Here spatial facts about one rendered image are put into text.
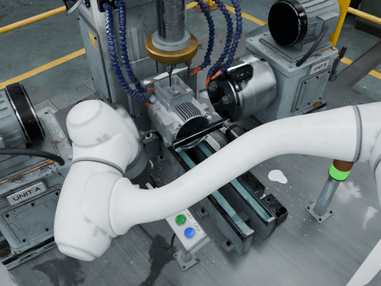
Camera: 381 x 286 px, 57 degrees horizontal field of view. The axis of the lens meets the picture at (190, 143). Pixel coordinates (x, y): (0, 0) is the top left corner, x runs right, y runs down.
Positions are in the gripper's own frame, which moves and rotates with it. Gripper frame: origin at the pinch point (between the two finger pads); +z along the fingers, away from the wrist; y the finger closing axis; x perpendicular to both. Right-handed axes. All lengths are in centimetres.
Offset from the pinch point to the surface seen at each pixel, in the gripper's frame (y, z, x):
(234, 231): -9.6, 30.5, -10.8
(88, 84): 159, 76, 3
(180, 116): 30.3, 12.8, -21.1
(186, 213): -4.6, 7.9, -2.3
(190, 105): 32.4, 13.7, -26.7
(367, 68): 96, 202, -215
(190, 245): -13.1, 8.0, 1.9
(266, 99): 25, 31, -55
